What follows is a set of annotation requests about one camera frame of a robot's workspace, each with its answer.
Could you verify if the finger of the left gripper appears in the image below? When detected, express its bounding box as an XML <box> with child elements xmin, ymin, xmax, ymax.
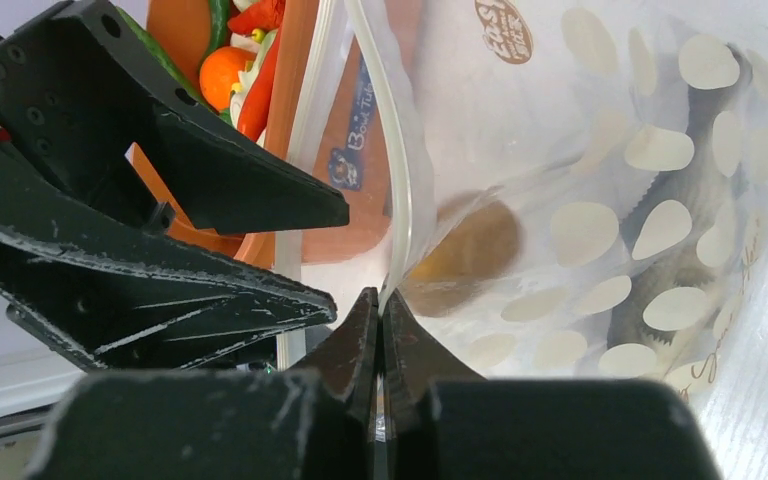
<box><xmin>92</xmin><ymin>1</ymin><xmax>350</xmax><ymax>234</ymax></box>
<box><xmin>0</xmin><ymin>208</ymin><xmax>337</xmax><ymax>370</ymax></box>

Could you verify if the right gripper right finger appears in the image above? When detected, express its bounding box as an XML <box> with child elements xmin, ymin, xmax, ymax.
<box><xmin>381</xmin><ymin>292</ymin><xmax>483</xmax><ymax>479</ymax></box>

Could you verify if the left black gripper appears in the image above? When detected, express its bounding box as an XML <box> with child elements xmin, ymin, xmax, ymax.
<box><xmin>0</xmin><ymin>0</ymin><xmax>180</xmax><ymax>293</ymax></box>

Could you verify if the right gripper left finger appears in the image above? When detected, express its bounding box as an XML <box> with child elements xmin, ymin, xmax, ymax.
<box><xmin>292</xmin><ymin>287</ymin><xmax>379</xmax><ymax>479</ymax></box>

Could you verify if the long green cucumber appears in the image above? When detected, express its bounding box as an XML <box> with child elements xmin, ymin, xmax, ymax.
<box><xmin>116</xmin><ymin>6</ymin><xmax>207</xmax><ymax>106</ymax></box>

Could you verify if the brown potato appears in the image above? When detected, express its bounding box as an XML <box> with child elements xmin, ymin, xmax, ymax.
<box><xmin>399</xmin><ymin>192</ymin><xmax>525</xmax><ymax>318</ymax></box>

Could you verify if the clear dotted zip bag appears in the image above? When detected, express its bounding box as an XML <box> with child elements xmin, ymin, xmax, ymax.
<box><xmin>275</xmin><ymin>1</ymin><xmax>768</xmax><ymax>405</ymax></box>

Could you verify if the grey toy fish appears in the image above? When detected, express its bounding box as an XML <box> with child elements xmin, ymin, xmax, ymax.
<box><xmin>607</xmin><ymin>45</ymin><xmax>752</xmax><ymax>378</ymax></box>

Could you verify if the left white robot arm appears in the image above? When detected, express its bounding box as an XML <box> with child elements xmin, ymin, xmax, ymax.
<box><xmin>0</xmin><ymin>1</ymin><xmax>349</xmax><ymax>446</ymax></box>

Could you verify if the red chili pepper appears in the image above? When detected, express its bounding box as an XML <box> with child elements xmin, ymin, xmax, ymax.
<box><xmin>236</xmin><ymin>29</ymin><xmax>281</xmax><ymax>141</ymax></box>

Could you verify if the orange fruit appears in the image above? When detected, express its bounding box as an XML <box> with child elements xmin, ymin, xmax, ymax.
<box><xmin>198</xmin><ymin>46</ymin><xmax>255</xmax><ymax>111</ymax></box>

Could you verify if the orange plastic tub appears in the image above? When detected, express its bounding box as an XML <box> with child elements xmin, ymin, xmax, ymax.
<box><xmin>146</xmin><ymin>1</ymin><xmax>391</xmax><ymax>265</ymax></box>

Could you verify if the green bean pod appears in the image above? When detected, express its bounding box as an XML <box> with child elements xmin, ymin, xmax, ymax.
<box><xmin>202</xmin><ymin>0</ymin><xmax>232</xmax><ymax>60</ymax></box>

